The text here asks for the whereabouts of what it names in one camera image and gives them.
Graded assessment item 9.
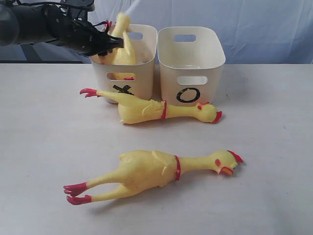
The blue-grey backdrop curtain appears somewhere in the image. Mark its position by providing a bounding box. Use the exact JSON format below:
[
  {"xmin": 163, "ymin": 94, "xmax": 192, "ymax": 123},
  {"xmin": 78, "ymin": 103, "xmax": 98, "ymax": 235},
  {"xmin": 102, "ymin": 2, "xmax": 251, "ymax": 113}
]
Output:
[{"xmin": 0, "ymin": 0, "xmax": 313, "ymax": 65}]

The headless rubber chicken body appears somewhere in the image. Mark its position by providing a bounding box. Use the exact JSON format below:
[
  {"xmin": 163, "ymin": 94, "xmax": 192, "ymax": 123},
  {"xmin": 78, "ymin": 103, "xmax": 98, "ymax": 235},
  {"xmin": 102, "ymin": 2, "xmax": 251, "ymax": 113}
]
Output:
[{"xmin": 97, "ymin": 21, "xmax": 137, "ymax": 81}]

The cream bin marked X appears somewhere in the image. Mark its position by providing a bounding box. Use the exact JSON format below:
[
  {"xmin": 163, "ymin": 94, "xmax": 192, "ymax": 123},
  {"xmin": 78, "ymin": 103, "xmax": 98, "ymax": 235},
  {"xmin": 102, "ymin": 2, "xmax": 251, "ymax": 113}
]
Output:
[{"xmin": 90, "ymin": 24, "xmax": 157, "ymax": 100}]

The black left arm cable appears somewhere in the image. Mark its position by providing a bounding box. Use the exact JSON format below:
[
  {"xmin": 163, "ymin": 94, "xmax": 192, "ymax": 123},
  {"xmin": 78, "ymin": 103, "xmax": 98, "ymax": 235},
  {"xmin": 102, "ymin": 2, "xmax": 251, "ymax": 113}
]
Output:
[{"xmin": 19, "ymin": 0, "xmax": 96, "ymax": 27}]

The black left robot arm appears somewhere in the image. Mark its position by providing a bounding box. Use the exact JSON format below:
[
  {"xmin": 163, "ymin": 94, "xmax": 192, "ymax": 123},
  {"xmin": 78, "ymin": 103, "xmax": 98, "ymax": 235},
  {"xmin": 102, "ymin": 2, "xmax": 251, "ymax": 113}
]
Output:
[{"xmin": 0, "ymin": 0, "xmax": 124, "ymax": 57}]

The whole rubber chicken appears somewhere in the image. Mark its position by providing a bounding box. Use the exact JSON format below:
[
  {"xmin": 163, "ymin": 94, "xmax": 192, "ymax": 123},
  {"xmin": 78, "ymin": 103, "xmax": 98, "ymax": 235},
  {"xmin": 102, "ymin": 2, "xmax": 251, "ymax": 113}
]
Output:
[
  {"xmin": 80, "ymin": 88, "xmax": 223, "ymax": 124},
  {"xmin": 64, "ymin": 150, "xmax": 243, "ymax": 205}
]

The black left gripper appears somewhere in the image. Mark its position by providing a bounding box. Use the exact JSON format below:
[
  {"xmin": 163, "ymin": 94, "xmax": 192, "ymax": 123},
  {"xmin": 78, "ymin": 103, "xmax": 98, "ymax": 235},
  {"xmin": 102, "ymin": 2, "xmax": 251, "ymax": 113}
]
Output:
[{"xmin": 44, "ymin": 0, "xmax": 124, "ymax": 56}]

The cream bin marked O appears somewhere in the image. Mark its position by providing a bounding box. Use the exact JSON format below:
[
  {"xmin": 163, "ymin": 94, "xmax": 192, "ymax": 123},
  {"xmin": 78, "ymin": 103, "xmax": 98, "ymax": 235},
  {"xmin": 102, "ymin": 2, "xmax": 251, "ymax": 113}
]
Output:
[{"xmin": 157, "ymin": 26, "xmax": 225, "ymax": 106}]

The detached rubber chicken head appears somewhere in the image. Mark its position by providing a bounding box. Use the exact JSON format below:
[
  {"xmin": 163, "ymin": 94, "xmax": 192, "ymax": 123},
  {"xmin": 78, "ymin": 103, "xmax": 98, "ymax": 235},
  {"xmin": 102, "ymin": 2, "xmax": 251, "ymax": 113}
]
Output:
[{"xmin": 109, "ymin": 0, "xmax": 140, "ymax": 38}]

